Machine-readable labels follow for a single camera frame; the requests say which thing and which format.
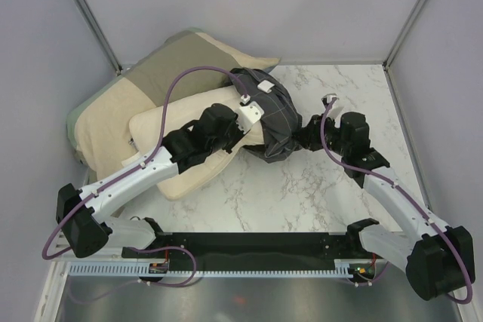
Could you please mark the left aluminium frame post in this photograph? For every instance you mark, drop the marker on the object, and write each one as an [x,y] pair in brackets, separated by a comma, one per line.
[94,27]

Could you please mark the aluminium frame post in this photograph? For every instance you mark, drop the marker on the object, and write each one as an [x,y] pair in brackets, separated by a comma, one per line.
[408,25]
[94,27]

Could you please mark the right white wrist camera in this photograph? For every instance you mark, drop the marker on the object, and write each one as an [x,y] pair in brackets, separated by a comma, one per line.
[333,107]

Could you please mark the right aluminium frame post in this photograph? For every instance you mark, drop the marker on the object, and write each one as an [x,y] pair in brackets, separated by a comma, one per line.
[408,25]

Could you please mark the green beige patchwork pillow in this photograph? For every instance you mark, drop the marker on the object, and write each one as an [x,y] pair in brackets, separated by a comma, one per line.
[98,128]

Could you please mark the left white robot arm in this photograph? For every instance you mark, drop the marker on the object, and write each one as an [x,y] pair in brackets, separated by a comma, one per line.
[81,215]

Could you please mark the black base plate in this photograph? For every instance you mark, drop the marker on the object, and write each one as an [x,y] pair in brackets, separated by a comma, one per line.
[266,251]

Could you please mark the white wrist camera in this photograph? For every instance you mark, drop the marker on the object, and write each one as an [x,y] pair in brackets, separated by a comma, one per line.
[248,116]
[333,107]

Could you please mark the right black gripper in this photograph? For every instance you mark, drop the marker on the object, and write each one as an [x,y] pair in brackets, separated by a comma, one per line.
[307,136]

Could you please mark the dark grey plaid pillowcase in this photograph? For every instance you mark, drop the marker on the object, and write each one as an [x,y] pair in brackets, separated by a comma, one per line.
[272,137]

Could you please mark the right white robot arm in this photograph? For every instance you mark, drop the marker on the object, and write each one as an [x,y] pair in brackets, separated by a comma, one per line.
[436,258]

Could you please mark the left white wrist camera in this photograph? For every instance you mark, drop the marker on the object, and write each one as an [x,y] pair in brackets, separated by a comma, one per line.
[248,116]

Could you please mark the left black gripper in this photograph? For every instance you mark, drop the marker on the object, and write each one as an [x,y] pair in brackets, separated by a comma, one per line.
[238,134]

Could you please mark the light blue slotted cable duct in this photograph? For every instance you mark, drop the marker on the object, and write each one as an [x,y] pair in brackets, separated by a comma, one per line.
[148,270]

